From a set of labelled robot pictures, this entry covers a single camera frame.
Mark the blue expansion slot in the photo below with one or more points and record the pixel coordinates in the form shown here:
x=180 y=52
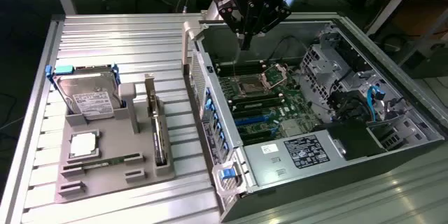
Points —
x=249 y=121

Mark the green motherboard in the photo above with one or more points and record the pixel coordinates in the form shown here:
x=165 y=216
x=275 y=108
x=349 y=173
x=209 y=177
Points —
x=291 y=103

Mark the teal plastic connector block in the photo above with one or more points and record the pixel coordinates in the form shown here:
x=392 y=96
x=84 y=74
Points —
x=64 y=70

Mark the grey parts rack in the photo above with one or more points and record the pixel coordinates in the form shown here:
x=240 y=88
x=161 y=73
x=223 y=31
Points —
x=112 y=182

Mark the metal socket cover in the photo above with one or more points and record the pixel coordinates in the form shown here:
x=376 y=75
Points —
x=276 y=74

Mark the thin metal locking lever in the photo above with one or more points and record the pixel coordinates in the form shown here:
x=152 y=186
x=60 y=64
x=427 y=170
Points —
x=233 y=68

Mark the silver hard disk drive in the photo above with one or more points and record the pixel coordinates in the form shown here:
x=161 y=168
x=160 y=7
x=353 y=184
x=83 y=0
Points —
x=91 y=90

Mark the RAM stick with white label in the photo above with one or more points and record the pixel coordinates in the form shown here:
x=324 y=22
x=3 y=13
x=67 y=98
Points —
x=257 y=102

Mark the CPU socket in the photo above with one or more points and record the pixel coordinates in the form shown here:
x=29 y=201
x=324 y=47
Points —
x=249 y=85

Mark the graphics card with metal bracket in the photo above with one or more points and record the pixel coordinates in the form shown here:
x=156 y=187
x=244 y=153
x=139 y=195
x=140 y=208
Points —
x=159 y=134

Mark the silver CPU chip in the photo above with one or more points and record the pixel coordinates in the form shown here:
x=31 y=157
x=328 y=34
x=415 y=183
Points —
x=84 y=144

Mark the silver chipset heatsink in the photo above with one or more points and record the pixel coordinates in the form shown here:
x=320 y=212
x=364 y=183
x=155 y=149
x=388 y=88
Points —
x=291 y=126

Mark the green RAM stick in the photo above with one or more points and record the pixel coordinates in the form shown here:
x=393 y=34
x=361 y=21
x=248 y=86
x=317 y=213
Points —
x=104 y=162

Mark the blue expansion card retainer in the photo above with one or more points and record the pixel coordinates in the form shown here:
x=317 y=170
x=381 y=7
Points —
x=216 y=121

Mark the blue case latch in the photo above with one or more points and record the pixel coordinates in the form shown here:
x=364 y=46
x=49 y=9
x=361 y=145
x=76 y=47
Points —
x=225 y=174

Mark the perforated metal disk bay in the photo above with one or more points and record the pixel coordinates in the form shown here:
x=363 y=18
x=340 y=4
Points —
x=321 y=66

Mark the black open PC case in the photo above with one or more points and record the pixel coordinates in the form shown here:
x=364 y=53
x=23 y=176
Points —
x=315 y=195

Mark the black equipment box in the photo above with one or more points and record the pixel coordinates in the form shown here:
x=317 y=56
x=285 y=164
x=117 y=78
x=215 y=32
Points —
x=433 y=61

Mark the grey power supply unit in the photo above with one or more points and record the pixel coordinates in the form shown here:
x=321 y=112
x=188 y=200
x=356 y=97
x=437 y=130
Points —
x=265 y=166

